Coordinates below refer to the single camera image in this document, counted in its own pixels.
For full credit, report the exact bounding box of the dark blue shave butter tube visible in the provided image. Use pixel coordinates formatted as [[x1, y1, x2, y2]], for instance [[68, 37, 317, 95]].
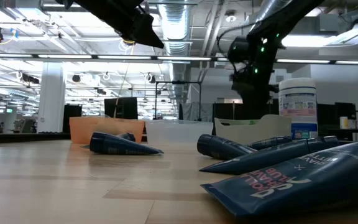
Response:
[[116, 132, 136, 142], [88, 131, 165, 156], [247, 136, 293, 151], [197, 135, 339, 175], [200, 140, 358, 218], [196, 133, 257, 161]]

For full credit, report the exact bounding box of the white square pillar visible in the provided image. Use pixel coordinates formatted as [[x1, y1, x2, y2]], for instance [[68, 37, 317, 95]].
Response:
[[37, 62, 67, 134]]

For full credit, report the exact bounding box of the corrugated silver ventilation duct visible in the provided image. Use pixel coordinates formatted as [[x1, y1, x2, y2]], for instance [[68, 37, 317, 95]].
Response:
[[158, 2, 194, 100]]

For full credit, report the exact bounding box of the black cabinet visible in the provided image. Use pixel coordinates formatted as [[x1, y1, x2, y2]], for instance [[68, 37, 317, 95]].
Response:
[[62, 104, 83, 134]]

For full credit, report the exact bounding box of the white plastic bin with handles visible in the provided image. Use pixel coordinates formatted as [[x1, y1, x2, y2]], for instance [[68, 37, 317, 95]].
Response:
[[213, 113, 292, 146]]

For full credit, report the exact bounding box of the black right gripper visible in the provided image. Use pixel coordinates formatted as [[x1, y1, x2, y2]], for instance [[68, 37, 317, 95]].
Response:
[[232, 74, 275, 121]]

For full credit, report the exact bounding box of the white disinfecting wipes canister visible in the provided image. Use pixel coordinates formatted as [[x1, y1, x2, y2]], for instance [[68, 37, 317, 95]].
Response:
[[277, 77, 319, 140]]

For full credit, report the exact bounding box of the black monitor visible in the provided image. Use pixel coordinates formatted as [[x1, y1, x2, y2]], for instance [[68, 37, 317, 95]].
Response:
[[104, 96, 139, 120]]

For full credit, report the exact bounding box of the clear plastic bin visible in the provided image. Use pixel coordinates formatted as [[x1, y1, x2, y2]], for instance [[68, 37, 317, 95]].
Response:
[[144, 119, 214, 143]]

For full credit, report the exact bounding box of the orange plastic bin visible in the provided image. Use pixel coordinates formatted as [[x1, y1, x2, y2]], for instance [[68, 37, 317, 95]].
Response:
[[69, 116, 146, 144]]

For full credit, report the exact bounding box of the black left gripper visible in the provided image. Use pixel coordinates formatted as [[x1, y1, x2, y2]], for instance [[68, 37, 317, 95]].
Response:
[[104, 0, 166, 49]]

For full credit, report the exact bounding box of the black tubular frame stand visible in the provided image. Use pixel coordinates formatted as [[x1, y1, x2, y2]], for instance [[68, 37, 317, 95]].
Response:
[[155, 80, 203, 121]]

